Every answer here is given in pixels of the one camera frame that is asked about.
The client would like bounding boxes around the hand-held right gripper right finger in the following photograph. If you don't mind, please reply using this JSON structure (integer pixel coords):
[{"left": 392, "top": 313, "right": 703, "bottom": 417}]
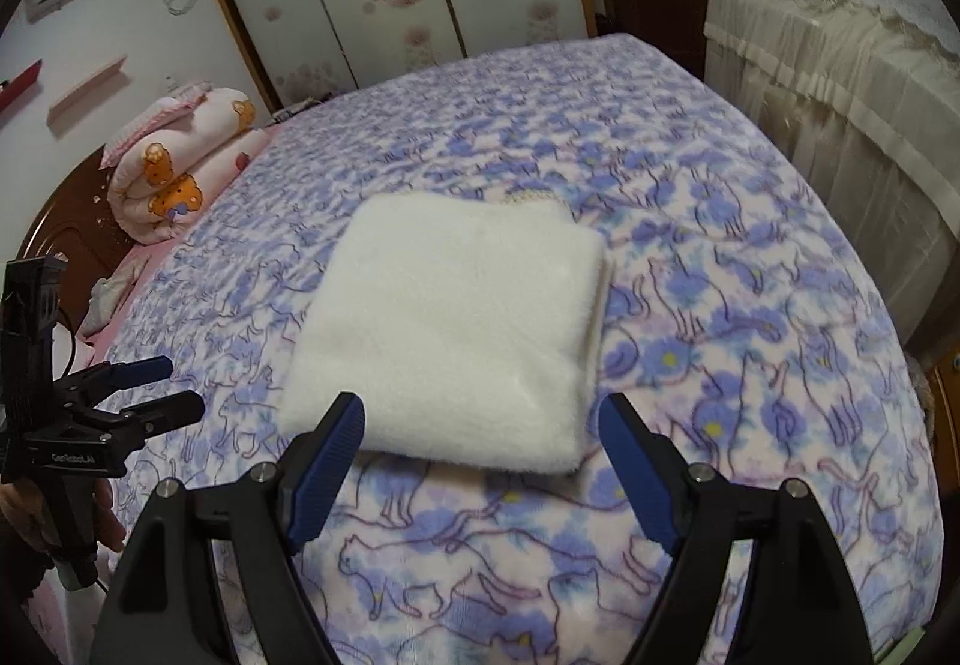
[{"left": 597, "top": 393, "right": 860, "bottom": 665}]

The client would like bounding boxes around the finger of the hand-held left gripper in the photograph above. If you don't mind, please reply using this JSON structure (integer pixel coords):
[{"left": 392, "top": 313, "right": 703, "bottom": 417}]
[
  {"left": 97, "top": 389, "right": 206, "bottom": 445},
  {"left": 54, "top": 355, "right": 174, "bottom": 405}
]

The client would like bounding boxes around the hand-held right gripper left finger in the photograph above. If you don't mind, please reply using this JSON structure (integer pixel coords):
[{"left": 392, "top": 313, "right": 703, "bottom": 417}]
[{"left": 88, "top": 391, "right": 368, "bottom": 665}]

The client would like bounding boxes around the white knit cardigan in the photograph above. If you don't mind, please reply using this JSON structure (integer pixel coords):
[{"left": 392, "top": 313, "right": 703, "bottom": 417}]
[{"left": 277, "top": 190, "right": 618, "bottom": 475}]

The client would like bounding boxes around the person's left forearm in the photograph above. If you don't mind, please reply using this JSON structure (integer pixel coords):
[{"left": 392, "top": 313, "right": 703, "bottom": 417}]
[{"left": 0, "top": 537, "right": 57, "bottom": 643}]

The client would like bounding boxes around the person's left hand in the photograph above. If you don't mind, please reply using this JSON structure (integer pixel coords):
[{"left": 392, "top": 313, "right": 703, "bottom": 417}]
[{"left": 0, "top": 476, "right": 127, "bottom": 565}]

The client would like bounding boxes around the grey cloth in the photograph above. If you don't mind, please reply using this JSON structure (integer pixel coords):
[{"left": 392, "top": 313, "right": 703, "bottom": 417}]
[{"left": 79, "top": 273, "right": 145, "bottom": 337}]

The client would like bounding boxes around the dark wooden headboard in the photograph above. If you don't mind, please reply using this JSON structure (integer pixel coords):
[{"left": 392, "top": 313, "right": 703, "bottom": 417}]
[{"left": 15, "top": 143, "right": 134, "bottom": 337}]

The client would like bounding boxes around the folded bear-print quilt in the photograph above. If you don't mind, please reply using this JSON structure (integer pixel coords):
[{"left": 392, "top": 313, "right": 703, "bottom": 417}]
[{"left": 106, "top": 85, "right": 275, "bottom": 245}]

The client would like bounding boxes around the pink frilled pillow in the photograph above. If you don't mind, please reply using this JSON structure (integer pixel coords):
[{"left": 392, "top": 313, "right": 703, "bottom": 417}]
[{"left": 100, "top": 94, "right": 209, "bottom": 169}]

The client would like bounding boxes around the blue floral cat-print blanket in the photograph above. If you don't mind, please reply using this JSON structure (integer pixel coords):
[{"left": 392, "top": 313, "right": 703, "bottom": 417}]
[{"left": 96, "top": 32, "right": 943, "bottom": 665}]

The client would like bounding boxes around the cream lace-covered furniture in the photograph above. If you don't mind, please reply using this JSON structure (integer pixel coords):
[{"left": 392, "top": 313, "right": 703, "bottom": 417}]
[{"left": 702, "top": 0, "right": 960, "bottom": 352}]

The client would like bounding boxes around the wooden wall shelf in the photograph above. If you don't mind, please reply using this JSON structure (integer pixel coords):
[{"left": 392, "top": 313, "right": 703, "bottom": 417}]
[{"left": 46, "top": 55, "right": 129, "bottom": 127}]

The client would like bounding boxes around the red wall shelf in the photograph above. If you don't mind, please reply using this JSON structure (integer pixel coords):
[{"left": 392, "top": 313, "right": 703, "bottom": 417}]
[{"left": 0, "top": 58, "right": 44, "bottom": 111}]

